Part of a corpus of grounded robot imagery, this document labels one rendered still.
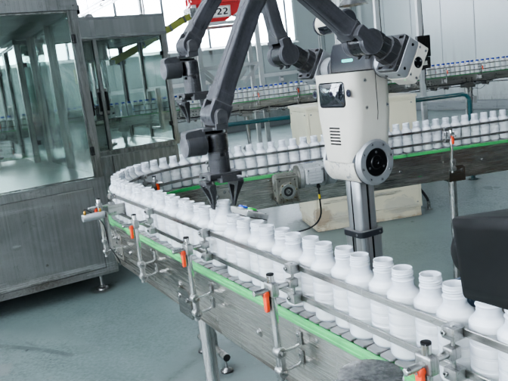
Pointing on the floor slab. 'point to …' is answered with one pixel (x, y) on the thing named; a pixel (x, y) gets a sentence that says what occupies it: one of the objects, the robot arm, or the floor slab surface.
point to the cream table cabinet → (404, 112)
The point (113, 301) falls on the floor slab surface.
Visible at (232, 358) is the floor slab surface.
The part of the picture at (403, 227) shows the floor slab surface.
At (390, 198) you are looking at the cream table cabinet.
